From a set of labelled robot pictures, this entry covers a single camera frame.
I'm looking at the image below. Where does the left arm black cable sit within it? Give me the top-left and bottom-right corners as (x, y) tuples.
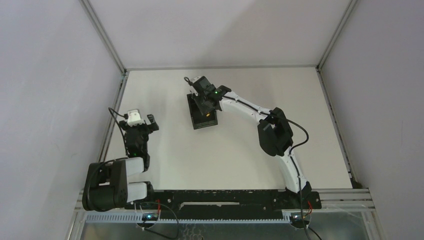
(108, 106), (129, 157)

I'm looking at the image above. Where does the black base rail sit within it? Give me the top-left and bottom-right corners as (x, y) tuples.
(125, 189), (322, 219)

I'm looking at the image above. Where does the small circuit board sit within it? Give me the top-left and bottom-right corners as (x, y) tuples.
(289, 214), (304, 222)
(142, 213), (159, 222)

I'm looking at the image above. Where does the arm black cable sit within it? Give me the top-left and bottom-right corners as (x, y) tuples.
(108, 106), (129, 157)
(183, 76), (314, 240)

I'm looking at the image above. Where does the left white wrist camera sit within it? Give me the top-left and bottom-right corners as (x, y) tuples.
(126, 109), (145, 127)

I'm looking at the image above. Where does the right small circuit board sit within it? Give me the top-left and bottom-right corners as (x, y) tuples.
(289, 214), (304, 222)

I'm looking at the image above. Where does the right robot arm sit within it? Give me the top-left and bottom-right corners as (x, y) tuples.
(184, 76), (312, 208)

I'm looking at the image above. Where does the left small circuit board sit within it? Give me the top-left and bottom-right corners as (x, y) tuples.
(142, 213), (159, 222)

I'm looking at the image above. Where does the black plastic bin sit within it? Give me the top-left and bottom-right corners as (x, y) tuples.
(186, 93), (218, 130)

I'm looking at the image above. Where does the aluminium frame base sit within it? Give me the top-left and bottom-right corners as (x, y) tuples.
(66, 189), (384, 240)

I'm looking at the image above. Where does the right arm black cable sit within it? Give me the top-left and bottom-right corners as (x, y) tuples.
(183, 76), (314, 240)

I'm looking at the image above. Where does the white cable duct strip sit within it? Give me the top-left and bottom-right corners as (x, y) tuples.
(85, 212), (291, 224)

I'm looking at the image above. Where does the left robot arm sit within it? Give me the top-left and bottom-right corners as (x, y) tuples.
(82, 111), (159, 212)

